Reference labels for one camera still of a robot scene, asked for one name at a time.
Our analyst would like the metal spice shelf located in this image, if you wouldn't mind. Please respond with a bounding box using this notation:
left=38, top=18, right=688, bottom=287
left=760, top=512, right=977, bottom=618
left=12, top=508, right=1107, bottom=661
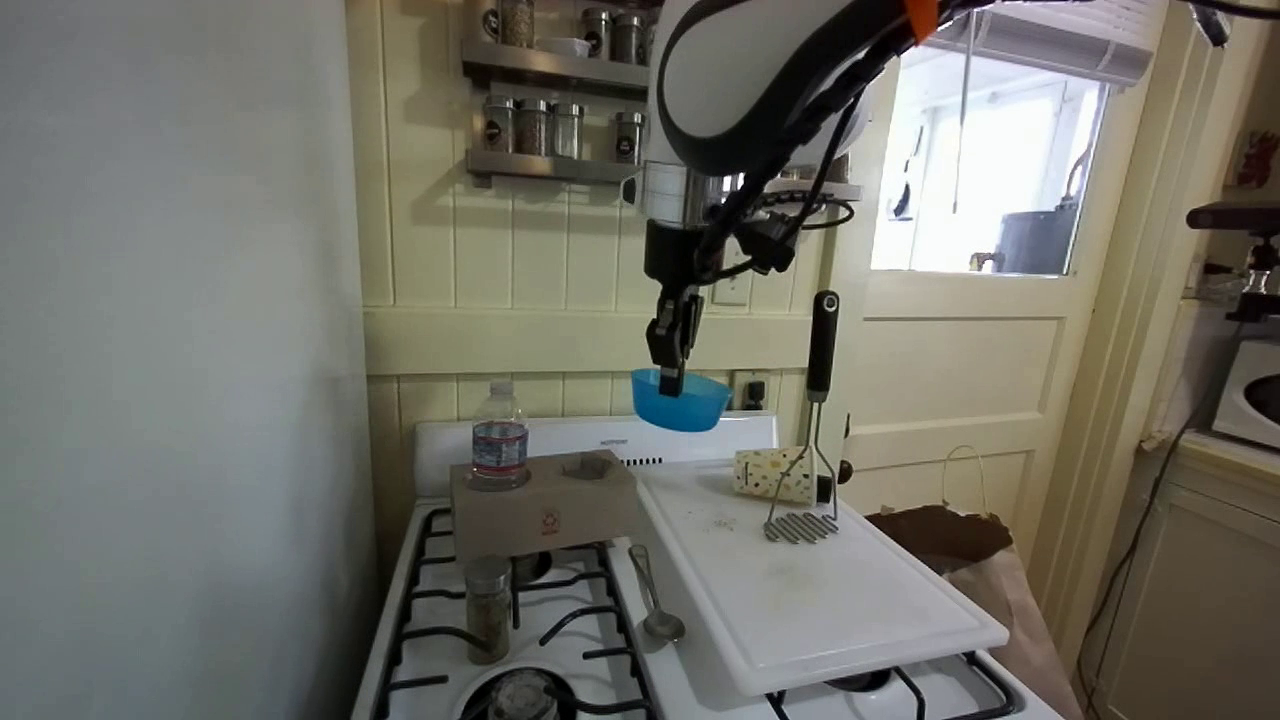
left=461, top=144, right=653, bottom=191
left=461, top=45, right=657, bottom=95

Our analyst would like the glass pepper shaker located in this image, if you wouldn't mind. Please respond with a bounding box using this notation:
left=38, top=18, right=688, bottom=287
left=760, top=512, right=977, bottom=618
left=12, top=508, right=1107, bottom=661
left=461, top=556, right=518, bottom=669

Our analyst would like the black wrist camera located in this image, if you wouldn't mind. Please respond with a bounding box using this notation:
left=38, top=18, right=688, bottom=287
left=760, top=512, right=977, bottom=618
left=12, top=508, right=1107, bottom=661
left=735, top=185, right=860, bottom=279

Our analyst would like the cream cabinet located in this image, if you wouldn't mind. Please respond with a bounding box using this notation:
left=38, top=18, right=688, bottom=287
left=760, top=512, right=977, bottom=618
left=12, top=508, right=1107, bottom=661
left=1085, top=433, right=1280, bottom=720

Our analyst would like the white gas stove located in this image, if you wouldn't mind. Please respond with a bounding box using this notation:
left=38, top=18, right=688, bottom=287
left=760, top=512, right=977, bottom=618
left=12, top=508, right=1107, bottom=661
left=350, top=407, right=1073, bottom=720

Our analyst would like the clear plastic water bottle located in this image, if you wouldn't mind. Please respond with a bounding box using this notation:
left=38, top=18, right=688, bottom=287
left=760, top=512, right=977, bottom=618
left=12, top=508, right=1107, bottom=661
left=468, top=382, right=537, bottom=492

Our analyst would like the black handled potato masher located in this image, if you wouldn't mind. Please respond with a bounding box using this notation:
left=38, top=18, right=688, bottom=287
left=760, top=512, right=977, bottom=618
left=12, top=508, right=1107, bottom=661
left=760, top=287, right=847, bottom=548

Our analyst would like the white window blind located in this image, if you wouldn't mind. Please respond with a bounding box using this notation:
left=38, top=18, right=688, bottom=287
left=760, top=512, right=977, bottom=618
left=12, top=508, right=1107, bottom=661
left=932, top=0, right=1160, bottom=88

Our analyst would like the spice jar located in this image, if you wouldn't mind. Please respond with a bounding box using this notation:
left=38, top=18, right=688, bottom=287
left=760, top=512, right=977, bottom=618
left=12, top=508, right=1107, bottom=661
left=549, top=102, right=593, bottom=163
left=476, top=0, right=527, bottom=53
left=606, top=9, right=646, bottom=67
left=578, top=4, right=617, bottom=63
left=612, top=110, right=646, bottom=167
left=476, top=93, right=516, bottom=158
left=511, top=95, right=550, bottom=162

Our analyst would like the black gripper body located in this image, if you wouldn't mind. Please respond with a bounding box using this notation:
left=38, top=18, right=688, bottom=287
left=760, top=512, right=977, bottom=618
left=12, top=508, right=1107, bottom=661
left=645, top=158, right=750, bottom=302

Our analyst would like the black stove grate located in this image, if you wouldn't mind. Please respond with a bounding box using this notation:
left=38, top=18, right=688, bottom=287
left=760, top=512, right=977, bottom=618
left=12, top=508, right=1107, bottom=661
left=767, top=652, right=1030, bottom=720
left=371, top=505, right=660, bottom=720

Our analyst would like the white refrigerator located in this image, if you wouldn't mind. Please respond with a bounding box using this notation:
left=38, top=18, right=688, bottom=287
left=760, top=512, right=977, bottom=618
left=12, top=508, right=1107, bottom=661
left=0, top=0, right=379, bottom=720

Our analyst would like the brown paper bag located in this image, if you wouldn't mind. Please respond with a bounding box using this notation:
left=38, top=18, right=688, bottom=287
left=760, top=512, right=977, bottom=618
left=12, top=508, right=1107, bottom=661
left=863, top=499, right=1088, bottom=720

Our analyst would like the round stove burner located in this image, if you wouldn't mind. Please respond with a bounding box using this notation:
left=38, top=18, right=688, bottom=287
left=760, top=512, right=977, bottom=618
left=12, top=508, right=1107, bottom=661
left=457, top=664, right=578, bottom=720

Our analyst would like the blue bowl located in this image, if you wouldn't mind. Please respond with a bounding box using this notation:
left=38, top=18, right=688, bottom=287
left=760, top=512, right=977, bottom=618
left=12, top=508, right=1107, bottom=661
left=628, top=365, right=735, bottom=439

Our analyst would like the metal spoon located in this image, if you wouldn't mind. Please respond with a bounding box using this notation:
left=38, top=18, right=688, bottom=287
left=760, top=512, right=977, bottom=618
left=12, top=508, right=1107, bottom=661
left=622, top=541, right=688, bottom=652

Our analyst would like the dark bin outside window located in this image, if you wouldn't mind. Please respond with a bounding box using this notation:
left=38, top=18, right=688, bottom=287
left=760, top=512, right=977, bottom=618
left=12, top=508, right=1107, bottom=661
left=996, top=197, right=1080, bottom=279

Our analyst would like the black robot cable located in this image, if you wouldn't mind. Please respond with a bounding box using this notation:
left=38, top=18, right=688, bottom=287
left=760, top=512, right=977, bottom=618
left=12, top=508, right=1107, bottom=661
left=692, top=0, right=936, bottom=286

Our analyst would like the white cutting board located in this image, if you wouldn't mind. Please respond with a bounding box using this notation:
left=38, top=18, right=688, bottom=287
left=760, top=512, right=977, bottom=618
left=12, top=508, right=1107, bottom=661
left=636, top=455, right=1012, bottom=703

